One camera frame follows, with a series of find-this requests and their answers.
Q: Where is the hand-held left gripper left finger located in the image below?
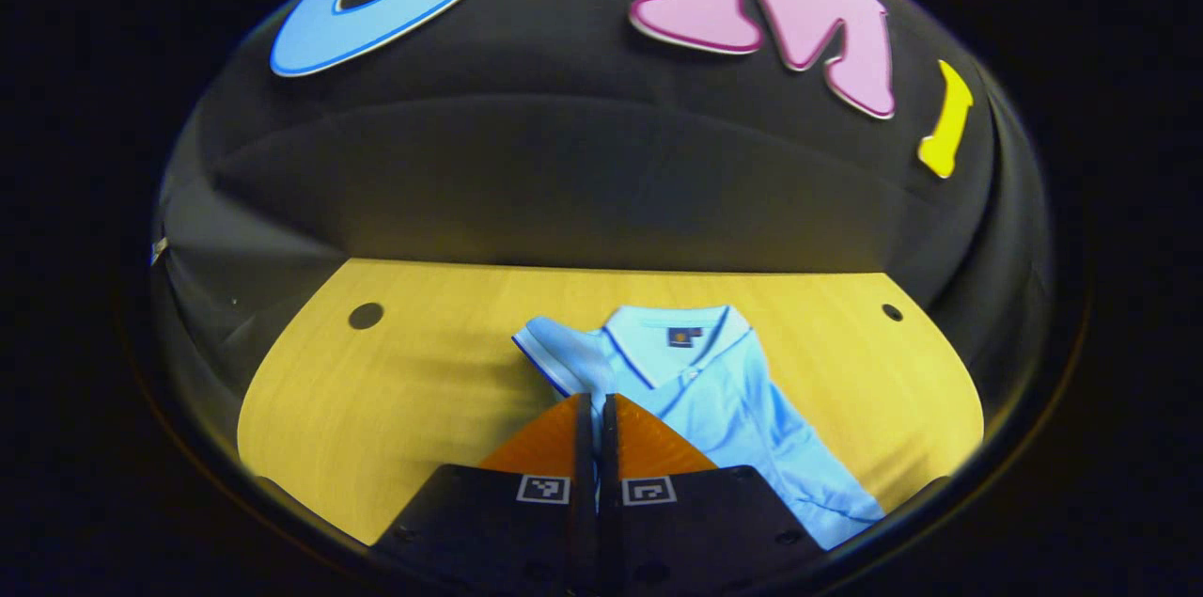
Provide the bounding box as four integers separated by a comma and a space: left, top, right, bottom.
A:
368, 392, 597, 597

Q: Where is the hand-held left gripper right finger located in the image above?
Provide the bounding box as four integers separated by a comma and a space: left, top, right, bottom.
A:
598, 392, 830, 597

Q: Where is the light blue T-shirt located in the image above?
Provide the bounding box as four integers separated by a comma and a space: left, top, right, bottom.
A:
512, 304, 886, 551

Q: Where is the black backdrop cloth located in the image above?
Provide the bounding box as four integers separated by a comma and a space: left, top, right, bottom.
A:
150, 0, 1054, 485

